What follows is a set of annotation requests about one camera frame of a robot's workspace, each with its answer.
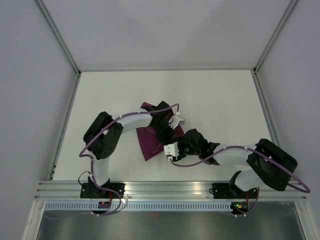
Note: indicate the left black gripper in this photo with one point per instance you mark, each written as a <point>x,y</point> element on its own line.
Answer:
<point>166,138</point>

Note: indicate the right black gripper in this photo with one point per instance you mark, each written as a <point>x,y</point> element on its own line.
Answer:
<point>181,155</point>

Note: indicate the purple cloth napkin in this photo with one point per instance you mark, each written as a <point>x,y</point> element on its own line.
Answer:
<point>149,145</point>

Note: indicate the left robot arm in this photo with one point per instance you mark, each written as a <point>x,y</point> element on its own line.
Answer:
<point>103,135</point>

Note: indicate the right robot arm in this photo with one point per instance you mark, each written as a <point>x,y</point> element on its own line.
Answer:
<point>266,160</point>

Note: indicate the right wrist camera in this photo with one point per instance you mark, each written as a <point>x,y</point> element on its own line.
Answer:
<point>171,151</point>

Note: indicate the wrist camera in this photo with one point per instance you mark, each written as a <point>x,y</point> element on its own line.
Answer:
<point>171,151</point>
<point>177,120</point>

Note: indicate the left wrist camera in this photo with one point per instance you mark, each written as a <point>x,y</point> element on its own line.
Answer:
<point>177,120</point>

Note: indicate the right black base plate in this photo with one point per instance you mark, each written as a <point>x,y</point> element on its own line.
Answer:
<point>221,190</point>

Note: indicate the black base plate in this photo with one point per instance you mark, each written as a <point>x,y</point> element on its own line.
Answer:
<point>90,191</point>
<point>221,190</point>

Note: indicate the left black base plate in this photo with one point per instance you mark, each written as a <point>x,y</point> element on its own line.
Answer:
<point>90,191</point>

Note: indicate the left aluminium frame post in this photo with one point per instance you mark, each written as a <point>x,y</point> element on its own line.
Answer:
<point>57,35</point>

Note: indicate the aluminium frame post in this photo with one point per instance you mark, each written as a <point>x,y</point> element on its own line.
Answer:
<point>275,34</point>
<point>57,35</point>

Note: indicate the aluminium front rail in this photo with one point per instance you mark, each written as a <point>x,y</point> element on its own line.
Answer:
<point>157,191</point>

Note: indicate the right aluminium frame post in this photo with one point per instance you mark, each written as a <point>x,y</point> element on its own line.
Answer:
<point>275,34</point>

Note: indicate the white slotted cable duct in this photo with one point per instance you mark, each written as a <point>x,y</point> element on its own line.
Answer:
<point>142,206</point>

